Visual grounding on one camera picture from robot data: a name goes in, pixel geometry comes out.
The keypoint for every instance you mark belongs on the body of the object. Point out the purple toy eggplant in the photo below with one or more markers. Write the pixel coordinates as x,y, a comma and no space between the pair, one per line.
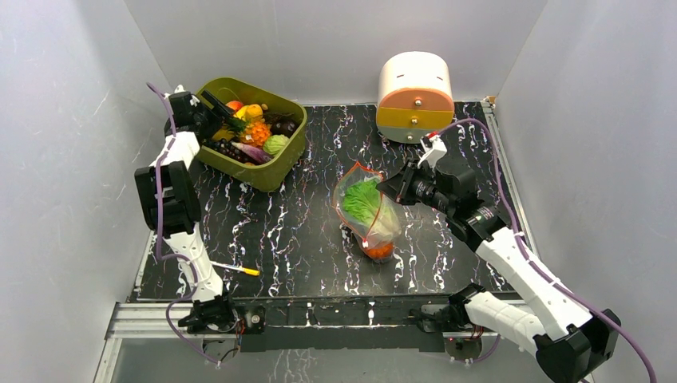
257,154

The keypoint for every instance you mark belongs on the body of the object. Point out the round white mini drawer cabinet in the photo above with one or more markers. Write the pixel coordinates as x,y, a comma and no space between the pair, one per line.
414,96

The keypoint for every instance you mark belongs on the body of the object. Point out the clear zip bag orange zipper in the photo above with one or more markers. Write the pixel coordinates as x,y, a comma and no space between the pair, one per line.
358,172

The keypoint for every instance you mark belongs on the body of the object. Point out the orange toy pumpkin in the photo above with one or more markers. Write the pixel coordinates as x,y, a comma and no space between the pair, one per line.
382,253

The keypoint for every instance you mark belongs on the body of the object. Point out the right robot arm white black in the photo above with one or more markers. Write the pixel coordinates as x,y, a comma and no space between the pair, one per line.
567,340

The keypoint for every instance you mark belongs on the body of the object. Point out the orange spiky toy fruit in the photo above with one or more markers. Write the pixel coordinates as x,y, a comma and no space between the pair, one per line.
254,133

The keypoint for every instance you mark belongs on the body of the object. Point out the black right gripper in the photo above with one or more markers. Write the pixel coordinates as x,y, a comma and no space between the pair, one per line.
405,183

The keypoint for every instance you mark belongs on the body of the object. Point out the light green toy cabbage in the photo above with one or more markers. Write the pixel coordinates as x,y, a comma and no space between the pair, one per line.
275,144

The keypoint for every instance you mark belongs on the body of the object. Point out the dark purple toy grapes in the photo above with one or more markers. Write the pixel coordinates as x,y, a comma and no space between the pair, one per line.
226,148

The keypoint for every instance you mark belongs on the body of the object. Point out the green toy lettuce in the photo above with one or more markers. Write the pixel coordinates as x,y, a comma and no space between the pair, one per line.
372,214

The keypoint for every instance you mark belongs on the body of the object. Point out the yellow toy lemon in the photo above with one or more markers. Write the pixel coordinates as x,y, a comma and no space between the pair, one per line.
250,113

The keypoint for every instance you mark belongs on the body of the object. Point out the olive green plastic bin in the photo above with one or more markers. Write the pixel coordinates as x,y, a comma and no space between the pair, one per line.
264,177

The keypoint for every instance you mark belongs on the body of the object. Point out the white pen yellow cap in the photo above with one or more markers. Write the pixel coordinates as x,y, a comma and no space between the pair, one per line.
245,270

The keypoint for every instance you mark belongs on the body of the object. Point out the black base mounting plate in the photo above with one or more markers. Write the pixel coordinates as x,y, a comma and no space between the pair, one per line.
400,321

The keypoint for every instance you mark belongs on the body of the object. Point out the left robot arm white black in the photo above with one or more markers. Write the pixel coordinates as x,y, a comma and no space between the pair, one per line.
171,209

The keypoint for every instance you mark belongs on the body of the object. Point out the dark brown toy fruit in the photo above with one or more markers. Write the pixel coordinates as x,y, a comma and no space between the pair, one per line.
283,126

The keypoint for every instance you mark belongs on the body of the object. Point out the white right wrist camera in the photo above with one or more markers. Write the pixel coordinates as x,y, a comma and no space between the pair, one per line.
434,149

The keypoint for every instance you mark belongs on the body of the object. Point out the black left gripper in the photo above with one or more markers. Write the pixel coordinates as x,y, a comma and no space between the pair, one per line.
219,112

